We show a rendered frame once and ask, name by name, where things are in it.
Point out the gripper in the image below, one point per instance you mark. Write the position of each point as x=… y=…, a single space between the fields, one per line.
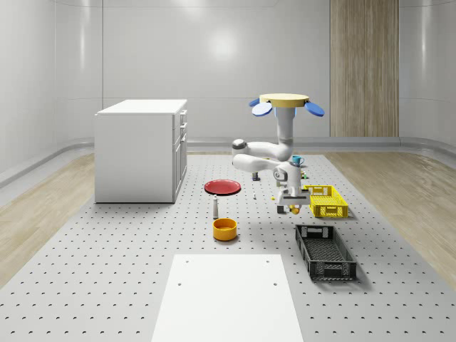
x=286 y=194

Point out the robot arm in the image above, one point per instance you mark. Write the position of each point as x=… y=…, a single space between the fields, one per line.
x=285 y=128

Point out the grey cube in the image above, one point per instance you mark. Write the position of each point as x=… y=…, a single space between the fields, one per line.
x=280 y=209

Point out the puzzle cube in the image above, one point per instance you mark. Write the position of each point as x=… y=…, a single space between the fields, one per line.
x=305 y=175

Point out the blue mug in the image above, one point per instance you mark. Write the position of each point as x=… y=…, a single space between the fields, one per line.
x=296 y=161

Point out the flat-sided can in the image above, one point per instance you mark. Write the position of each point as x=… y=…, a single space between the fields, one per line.
x=255 y=176

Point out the yellow basket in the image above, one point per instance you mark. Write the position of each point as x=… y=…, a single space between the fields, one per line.
x=327 y=210

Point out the red plate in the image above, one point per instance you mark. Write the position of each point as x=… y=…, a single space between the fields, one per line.
x=222 y=187

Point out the small white bottle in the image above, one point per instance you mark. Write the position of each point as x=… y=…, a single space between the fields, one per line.
x=215 y=208

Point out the yellow bowl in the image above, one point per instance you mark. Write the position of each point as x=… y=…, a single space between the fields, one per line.
x=224 y=231

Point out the dark grey basket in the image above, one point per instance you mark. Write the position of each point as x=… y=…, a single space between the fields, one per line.
x=322 y=267

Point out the white board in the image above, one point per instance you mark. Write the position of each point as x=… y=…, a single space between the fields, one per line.
x=228 y=299

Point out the white cabinet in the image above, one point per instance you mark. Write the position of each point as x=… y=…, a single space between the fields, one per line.
x=135 y=156

